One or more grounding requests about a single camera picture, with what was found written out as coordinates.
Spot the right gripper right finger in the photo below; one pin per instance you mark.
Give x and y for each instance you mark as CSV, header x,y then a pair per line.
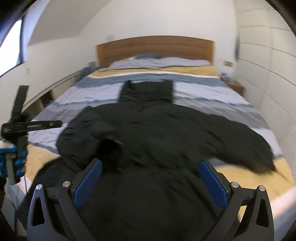
x,y
246,213

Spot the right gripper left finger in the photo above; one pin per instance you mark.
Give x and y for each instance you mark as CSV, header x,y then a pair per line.
x,y
53,213

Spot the black puffer jacket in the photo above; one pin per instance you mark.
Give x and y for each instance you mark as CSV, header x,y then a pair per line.
x,y
150,148

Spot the blue gloved left hand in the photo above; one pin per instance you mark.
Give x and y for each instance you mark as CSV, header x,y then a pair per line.
x,y
10,150

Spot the low white shelf unit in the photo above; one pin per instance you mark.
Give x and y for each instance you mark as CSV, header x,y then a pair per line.
x,y
34,106

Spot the window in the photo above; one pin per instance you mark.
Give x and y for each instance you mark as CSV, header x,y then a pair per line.
x,y
11,48

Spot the teal cloth beside bed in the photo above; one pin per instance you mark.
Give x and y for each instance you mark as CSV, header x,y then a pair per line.
x,y
85,72

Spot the wooden nightstand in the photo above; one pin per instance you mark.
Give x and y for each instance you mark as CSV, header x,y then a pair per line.
x,y
234,85

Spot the striped duvet cover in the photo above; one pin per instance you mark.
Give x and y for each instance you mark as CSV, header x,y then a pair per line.
x,y
199,88

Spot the items on nightstand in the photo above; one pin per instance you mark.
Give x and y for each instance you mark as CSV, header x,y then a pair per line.
x,y
225,77

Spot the grey-blue pillow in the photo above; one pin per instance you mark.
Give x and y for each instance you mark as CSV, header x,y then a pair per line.
x,y
146,56

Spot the white wardrobe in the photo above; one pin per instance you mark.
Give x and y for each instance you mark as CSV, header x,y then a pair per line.
x,y
266,68

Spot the wooden headboard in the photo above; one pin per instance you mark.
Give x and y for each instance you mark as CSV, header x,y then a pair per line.
x,y
162,46

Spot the wall switch plate right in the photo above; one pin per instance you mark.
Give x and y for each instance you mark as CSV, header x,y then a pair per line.
x,y
228,63

